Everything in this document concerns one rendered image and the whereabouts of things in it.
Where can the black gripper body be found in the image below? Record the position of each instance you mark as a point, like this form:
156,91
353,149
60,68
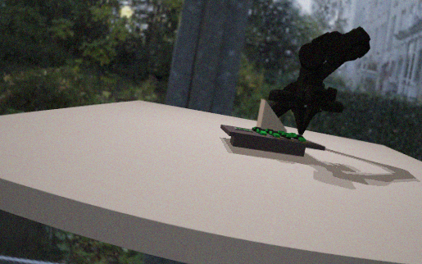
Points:
278,95

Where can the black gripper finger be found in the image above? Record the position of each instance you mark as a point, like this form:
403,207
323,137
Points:
309,114
299,113

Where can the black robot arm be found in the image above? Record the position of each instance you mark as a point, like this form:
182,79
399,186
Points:
335,48

